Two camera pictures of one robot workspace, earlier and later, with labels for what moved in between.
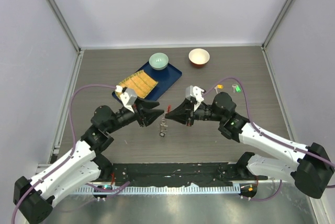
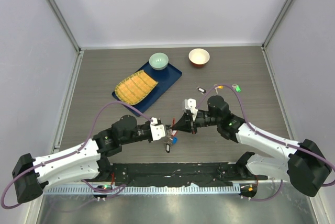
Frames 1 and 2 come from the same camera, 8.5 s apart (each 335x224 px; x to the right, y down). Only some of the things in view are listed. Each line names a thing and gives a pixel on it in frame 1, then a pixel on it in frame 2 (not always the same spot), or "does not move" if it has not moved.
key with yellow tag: x=219 y=86 does not move
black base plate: x=175 y=174 does not move
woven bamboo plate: x=143 y=83 does not move
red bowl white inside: x=199 y=57 does not move
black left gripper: x=147 y=116 → x=148 y=123
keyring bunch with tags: x=164 y=123 → x=171 y=133
